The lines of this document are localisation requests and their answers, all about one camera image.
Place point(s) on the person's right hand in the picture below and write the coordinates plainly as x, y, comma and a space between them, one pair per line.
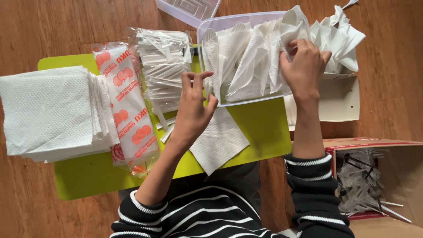
304, 72

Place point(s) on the person's left hand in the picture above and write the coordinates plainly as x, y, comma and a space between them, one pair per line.
191, 112

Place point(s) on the white napkin cutlery wrap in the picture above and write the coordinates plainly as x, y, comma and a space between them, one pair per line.
294, 26

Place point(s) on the wrapped toothpick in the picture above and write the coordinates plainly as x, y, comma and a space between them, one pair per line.
165, 123
167, 133

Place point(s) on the flat white paper napkin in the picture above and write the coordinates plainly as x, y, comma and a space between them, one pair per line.
218, 142

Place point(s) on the white cardboard box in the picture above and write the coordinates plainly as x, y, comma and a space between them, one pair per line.
340, 99

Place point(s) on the heap of crumpled white napkins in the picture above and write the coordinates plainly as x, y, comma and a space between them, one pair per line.
340, 43

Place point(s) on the clear bag of wrapped toothpicks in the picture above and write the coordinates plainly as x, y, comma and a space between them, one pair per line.
163, 66

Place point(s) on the row of folded white napkins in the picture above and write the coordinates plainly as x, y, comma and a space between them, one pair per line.
244, 62

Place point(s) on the red printed plastic packet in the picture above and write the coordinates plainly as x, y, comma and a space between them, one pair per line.
129, 109

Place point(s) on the lime green table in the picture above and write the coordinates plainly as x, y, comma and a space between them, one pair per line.
261, 132

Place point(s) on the white plastic fork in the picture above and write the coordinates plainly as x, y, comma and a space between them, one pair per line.
349, 3

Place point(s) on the clear plastic container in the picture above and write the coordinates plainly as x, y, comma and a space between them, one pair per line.
218, 24

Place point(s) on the clear plastic lid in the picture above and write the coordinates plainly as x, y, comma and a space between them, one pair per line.
188, 10

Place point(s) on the black white striped sweater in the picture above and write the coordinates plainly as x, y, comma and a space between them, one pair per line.
205, 215

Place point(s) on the heap of clear plastic forks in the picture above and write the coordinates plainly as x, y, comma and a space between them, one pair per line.
357, 185

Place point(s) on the brown cardboard carton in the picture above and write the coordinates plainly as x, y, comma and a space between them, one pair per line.
403, 172

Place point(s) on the stack of flat paper napkins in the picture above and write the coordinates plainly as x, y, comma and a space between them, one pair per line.
49, 112

